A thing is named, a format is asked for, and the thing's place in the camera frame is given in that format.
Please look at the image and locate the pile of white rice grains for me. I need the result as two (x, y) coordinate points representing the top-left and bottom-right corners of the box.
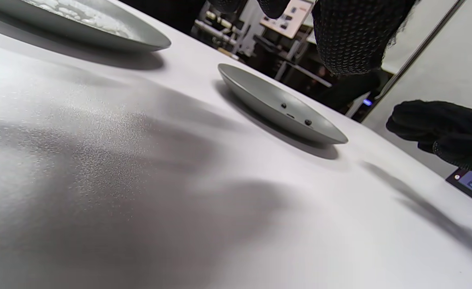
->
(21, 0), (134, 39)

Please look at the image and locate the white notice board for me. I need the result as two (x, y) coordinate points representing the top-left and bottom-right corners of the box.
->
(259, 0), (315, 39)

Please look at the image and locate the grey plate holding rice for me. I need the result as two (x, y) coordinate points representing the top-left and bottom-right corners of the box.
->
(0, 0), (171, 53)

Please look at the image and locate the person's left hand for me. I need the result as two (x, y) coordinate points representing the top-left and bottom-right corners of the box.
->
(208, 0), (472, 178)

